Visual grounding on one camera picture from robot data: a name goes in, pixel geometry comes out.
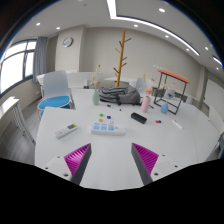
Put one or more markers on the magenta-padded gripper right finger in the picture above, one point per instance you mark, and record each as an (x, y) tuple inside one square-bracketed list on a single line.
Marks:
[(146, 159)]

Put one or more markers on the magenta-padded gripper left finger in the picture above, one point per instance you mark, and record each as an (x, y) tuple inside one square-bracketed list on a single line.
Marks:
[(77, 159)]

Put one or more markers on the clear translucent charger block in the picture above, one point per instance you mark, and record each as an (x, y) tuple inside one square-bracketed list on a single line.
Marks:
[(111, 126)]

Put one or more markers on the white remote control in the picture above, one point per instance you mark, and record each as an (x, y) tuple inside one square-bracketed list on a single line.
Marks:
[(65, 130)]

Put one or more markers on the white power strip blue sockets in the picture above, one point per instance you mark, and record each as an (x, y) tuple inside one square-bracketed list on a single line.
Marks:
[(99, 129)]

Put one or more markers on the black oblong case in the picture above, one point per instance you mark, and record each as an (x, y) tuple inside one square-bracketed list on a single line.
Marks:
[(138, 118)]

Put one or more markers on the orange round magnet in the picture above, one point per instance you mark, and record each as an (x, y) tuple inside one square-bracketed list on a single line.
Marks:
[(100, 120)]

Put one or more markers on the green round magnet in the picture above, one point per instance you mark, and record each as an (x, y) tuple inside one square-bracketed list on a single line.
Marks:
[(101, 115)]

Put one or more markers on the pink vase with flowers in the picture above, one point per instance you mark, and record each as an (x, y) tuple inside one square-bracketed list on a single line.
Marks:
[(145, 105)]

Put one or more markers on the white chair with blue cushion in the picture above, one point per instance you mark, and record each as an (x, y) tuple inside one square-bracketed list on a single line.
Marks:
[(55, 100)]

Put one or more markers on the green vase with dried flowers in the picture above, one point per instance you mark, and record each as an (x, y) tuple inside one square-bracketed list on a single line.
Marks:
[(96, 98)]

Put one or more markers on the grey backpack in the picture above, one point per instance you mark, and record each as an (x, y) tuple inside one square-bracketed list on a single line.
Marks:
[(121, 95)]

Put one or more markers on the white narrow side table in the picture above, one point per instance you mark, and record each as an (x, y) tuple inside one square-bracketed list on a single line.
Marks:
[(8, 105)]

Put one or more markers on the wooden coat rack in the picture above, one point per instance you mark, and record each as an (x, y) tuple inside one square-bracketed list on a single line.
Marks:
[(120, 60)]

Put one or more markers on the grey curtain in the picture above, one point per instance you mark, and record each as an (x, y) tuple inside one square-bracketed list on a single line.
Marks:
[(40, 60)]

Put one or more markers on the black-framed window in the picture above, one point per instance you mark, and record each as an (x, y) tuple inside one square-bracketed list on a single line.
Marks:
[(13, 66)]

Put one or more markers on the ceiling lights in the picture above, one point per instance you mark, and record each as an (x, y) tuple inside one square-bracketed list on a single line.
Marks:
[(162, 10)]

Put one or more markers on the black frame orange-topped side table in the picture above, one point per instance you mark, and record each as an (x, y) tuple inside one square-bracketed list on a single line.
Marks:
[(173, 74)]

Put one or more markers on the round wall clock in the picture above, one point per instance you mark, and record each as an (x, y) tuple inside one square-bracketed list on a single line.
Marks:
[(67, 42)]

